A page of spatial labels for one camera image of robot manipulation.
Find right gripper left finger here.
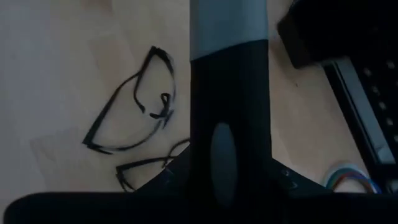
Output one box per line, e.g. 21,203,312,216
135,146,191,194

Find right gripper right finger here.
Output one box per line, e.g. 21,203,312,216
269,157,332,194

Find clear black safety glasses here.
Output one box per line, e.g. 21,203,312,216
81,45,177,156
115,138,191,192

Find black pegboard cart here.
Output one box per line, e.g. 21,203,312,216
276,0,398,175

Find coloured wire bundle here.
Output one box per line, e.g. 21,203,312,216
325,164,382,194

